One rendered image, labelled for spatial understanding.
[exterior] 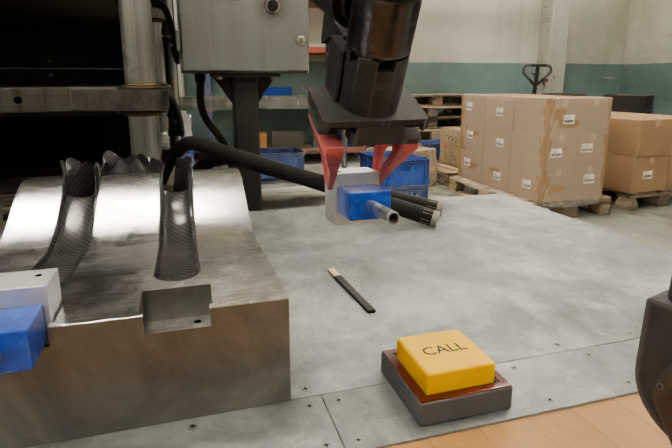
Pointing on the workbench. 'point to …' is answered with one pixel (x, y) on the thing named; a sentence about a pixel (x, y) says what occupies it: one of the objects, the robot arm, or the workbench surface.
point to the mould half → (241, 332)
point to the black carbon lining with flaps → (184, 224)
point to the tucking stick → (352, 291)
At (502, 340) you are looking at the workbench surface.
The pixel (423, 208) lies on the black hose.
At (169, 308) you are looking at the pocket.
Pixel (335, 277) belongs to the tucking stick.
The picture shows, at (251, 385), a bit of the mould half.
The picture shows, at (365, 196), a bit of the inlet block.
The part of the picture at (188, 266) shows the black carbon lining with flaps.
